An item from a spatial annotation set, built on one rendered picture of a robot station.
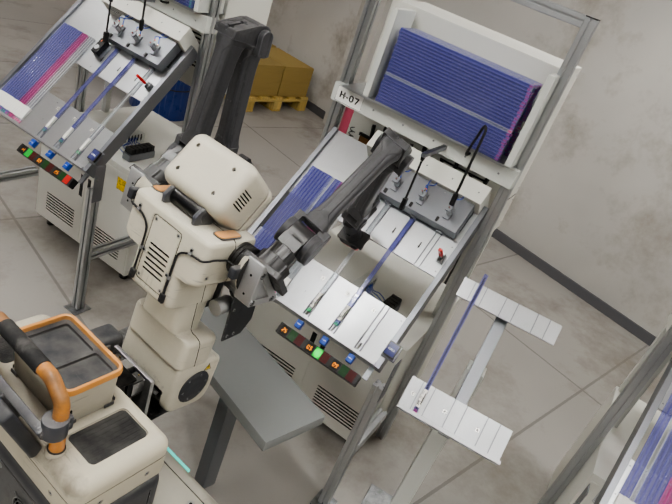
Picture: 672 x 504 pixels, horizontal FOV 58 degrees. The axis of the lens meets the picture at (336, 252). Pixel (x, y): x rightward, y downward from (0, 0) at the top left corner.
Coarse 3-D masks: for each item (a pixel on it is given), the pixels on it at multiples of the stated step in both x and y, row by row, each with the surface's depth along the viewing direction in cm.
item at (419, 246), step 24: (336, 144) 239; (360, 144) 238; (336, 168) 235; (384, 216) 223; (408, 216) 222; (384, 240) 219; (408, 240) 218; (432, 240) 217; (456, 240) 216; (432, 264) 213
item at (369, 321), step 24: (312, 264) 219; (288, 288) 216; (312, 288) 215; (336, 288) 214; (312, 312) 211; (336, 312) 210; (360, 312) 209; (384, 312) 208; (360, 336) 205; (384, 336) 204
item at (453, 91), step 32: (416, 32) 211; (416, 64) 211; (448, 64) 205; (480, 64) 200; (384, 96) 220; (416, 96) 214; (448, 96) 208; (480, 96) 203; (512, 96) 197; (448, 128) 211; (480, 128) 206; (512, 128) 200
